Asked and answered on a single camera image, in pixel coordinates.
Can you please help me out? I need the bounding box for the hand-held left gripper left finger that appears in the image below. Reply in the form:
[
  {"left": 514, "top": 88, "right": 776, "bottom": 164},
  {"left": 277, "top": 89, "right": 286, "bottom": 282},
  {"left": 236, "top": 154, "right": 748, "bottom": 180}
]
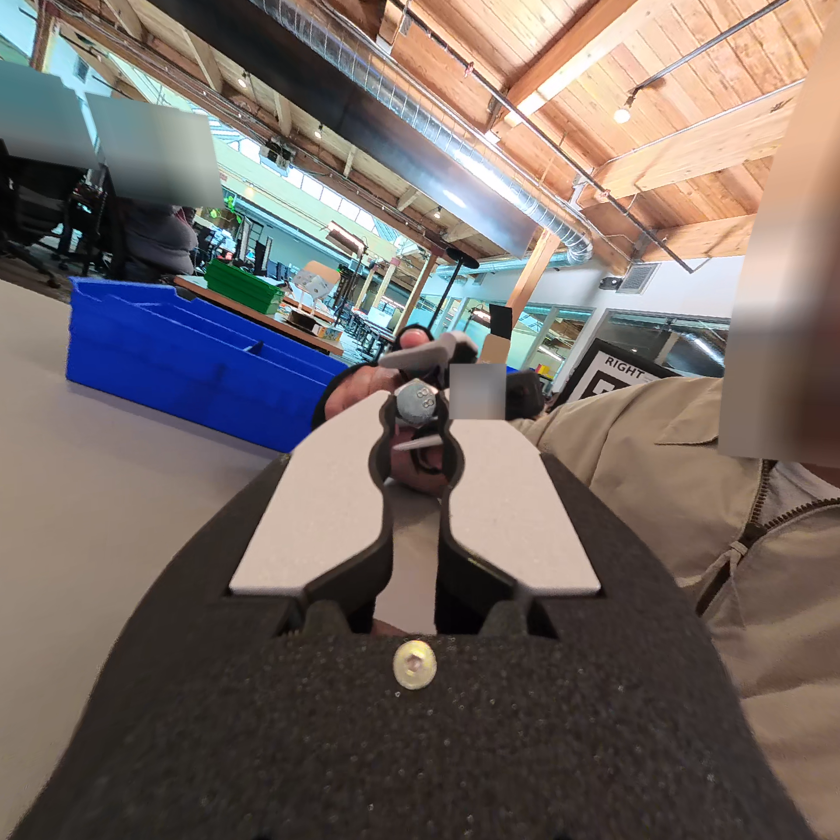
[{"left": 229, "top": 389, "right": 396, "bottom": 619}]

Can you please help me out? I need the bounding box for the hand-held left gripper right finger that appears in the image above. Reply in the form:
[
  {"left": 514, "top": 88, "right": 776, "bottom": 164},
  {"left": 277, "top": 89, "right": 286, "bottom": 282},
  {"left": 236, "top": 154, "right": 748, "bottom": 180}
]
[{"left": 437, "top": 386, "right": 603, "bottom": 619}]

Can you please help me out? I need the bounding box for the steel hex bolt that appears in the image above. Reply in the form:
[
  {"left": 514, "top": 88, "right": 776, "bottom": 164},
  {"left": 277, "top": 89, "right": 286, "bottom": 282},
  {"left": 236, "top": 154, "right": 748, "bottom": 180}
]
[{"left": 394, "top": 380, "right": 445, "bottom": 429}]

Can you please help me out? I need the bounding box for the blue bin with black divider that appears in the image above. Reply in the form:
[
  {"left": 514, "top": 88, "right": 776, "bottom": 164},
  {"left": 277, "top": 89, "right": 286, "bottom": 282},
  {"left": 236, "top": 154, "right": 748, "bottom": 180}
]
[{"left": 66, "top": 276, "right": 353, "bottom": 455}]

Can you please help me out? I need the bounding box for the person's right hand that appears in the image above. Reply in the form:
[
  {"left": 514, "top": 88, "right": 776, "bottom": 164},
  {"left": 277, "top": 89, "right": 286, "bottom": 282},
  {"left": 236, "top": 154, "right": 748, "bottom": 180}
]
[{"left": 321, "top": 326, "right": 454, "bottom": 497}]

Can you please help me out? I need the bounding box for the printed tag sign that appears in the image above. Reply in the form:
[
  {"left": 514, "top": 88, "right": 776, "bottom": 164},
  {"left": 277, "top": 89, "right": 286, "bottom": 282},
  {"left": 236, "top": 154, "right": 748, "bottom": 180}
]
[{"left": 561, "top": 338, "right": 683, "bottom": 410}]

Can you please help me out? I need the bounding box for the black floor lamp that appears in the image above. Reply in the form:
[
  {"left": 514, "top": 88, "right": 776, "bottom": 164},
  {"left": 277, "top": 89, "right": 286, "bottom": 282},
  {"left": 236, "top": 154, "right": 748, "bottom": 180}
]
[{"left": 418, "top": 246, "right": 481, "bottom": 329}]

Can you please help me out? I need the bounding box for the small background instruction board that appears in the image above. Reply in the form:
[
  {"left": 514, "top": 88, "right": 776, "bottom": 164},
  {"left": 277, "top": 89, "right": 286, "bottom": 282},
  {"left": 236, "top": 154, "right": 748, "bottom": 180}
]
[{"left": 292, "top": 260, "right": 342, "bottom": 313}]

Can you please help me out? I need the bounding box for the wooden side table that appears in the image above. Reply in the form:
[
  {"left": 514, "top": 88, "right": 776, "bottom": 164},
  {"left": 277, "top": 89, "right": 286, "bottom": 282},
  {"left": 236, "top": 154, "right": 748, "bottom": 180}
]
[{"left": 175, "top": 273, "right": 347, "bottom": 358}]

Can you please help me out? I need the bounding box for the green crate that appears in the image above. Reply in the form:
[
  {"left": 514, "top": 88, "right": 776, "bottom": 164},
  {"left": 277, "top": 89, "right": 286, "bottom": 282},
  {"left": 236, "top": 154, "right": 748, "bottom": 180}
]
[{"left": 204, "top": 258, "right": 287, "bottom": 316}]

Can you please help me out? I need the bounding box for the black office chair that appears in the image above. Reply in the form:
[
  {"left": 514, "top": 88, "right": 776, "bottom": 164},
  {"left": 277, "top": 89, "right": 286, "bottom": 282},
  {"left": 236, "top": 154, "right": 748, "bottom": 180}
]
[{"left": 0, "top": 138, "right": 103, "bottom": 287}]

